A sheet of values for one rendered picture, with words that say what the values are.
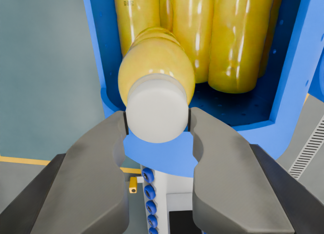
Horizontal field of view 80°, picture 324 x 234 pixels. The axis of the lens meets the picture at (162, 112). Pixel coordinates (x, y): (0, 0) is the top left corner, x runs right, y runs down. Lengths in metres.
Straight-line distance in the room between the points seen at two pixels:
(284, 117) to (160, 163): 0.13
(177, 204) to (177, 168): 0.49
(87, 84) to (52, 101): 0.33
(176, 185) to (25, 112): 1.46
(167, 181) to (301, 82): 0.54
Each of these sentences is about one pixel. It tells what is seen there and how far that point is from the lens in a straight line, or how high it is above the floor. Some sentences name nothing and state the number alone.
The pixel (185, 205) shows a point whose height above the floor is 0.97.
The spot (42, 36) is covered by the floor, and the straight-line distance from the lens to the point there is 1.58.
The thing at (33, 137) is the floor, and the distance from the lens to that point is 2.00.
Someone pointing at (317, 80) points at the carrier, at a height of 1.01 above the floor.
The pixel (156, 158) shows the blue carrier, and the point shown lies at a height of 1.22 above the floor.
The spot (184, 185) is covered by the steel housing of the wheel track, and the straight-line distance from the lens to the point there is 0.70.
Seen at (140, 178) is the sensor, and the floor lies 0.90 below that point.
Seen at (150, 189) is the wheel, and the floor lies 0.97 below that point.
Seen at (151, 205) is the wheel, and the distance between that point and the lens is 0.70.
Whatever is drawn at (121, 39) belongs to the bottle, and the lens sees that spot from 0.33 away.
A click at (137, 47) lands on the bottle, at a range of 0.16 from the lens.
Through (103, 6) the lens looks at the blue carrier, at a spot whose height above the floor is 1.06.
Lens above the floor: 1.38
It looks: 61 degrees down
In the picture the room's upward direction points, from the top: 177 degrees clockwise
